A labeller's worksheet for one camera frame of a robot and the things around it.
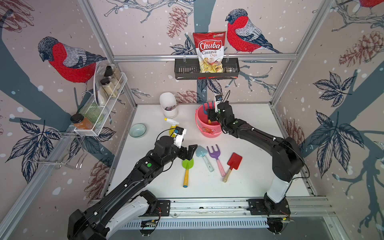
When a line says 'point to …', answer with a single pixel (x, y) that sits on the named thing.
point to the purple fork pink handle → (216, 154)
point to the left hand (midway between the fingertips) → (192, 140)
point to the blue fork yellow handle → (205, 111)
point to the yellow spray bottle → (174, 125)
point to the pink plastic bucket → (209, 129)
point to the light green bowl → (137, 130)
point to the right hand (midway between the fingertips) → (211, 107)
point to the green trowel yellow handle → (187, 164)
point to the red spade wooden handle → (234, 161)
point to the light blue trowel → (200, 152)
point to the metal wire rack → (79, 157)
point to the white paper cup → (168, 99)
